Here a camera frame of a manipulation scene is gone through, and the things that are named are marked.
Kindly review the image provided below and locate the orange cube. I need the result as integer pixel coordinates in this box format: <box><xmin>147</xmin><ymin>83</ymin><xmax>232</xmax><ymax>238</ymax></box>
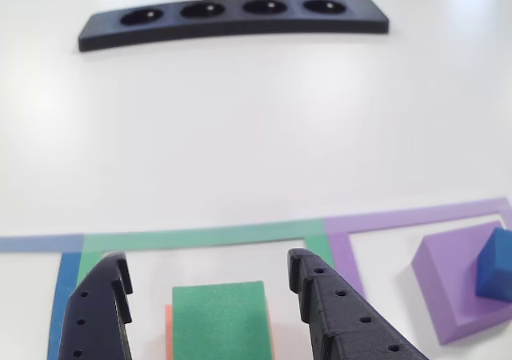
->
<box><xmin>164</xmin><ymin>302</ymin><xmax>276</xmax><ymax>360</ymax></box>

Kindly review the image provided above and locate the large purple cube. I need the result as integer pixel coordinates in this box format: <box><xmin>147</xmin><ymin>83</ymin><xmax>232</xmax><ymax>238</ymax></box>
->
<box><xmin>410</xmin><ymin>220</ymin><xmax>512</xmax><ymax>346</ymax></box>

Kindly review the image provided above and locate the green cube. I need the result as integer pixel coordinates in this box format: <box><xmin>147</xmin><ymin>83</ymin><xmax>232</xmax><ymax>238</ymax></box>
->
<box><xmin>171</xmin><ymin>280</ymin><xmax>274</xmax><ymax>360</ymax></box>

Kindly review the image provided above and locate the small blue cube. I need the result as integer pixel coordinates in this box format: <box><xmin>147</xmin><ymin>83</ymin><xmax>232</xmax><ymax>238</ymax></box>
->
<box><xmin>474</xmin><ymin>226</ymin><xmax>512</xmax><ymax>301</ymax></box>

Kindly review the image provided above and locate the black power strip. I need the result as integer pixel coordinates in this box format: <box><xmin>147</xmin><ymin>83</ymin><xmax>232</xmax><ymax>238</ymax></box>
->
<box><xmin>77</xmin><ymin>0</ymin><xmax>390</xmax><ymax>54</ymax></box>

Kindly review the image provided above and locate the blue square frame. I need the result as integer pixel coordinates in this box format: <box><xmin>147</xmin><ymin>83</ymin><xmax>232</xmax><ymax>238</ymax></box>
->
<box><xmin>0</xmin><ymin>234</ymin><xmax>86</xmax><ymax>360</ymax></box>

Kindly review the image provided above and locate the purple square frame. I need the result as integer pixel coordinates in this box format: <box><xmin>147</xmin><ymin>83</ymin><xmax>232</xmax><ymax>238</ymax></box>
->
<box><xmin>322</xmin><ymin>196</ymin><xmax>512</xmax><ymax>299</ymax></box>

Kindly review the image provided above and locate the green square frame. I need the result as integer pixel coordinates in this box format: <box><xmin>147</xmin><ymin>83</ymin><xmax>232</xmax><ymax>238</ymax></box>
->
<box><xmin>77</xmin><ymin>218</ymin><xmax>338</xmax><ymax>293</ymax></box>

